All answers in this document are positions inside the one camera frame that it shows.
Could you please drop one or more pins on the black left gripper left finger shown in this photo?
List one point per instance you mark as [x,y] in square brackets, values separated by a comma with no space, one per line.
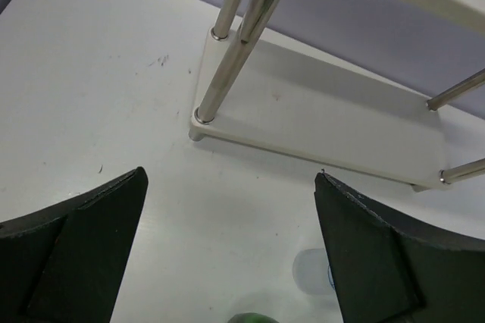
[66,262]

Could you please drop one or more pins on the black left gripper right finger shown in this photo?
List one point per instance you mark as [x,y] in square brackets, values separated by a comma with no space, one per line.
[390,267]

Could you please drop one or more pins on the Pocari Sweat bottle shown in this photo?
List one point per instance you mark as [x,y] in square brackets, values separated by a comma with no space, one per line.
[312,273]

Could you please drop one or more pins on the white two-tier shelf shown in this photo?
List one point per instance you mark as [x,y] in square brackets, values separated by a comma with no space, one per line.
[259,94]

